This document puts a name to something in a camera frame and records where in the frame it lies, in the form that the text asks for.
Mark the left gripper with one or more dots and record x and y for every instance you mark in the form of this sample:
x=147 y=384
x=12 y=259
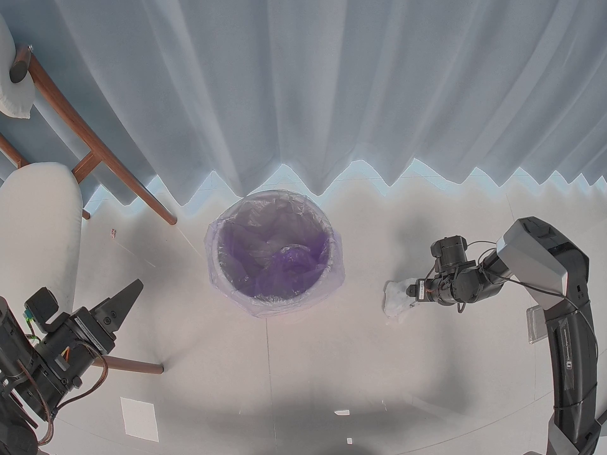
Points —
x=71 y=349

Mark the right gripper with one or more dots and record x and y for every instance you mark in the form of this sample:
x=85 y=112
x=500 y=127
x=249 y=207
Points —
x=434 y=296

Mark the white paper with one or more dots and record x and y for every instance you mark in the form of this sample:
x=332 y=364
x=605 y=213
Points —
x=396 y=299

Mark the purple plastic bag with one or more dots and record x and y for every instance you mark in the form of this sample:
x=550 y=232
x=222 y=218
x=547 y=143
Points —
x=284 y=273

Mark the white trash bin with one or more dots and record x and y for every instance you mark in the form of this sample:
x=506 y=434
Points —
x=265 y=221

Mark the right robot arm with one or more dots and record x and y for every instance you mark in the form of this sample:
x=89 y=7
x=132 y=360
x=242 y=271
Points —
x=536 y=254

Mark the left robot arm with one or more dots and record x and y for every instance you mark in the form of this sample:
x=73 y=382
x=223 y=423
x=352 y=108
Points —
x=9 y=339

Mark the wooden chair with cream cushions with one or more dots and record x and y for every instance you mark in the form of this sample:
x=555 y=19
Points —
x=38 y=216

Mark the blue-green curtain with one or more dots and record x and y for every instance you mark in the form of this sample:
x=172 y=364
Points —
x=47 y=126

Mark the white curtain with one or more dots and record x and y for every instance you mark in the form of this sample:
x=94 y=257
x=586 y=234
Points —
x=332 y=64

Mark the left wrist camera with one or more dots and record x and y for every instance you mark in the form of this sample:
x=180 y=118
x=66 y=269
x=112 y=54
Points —
x=42 y=304

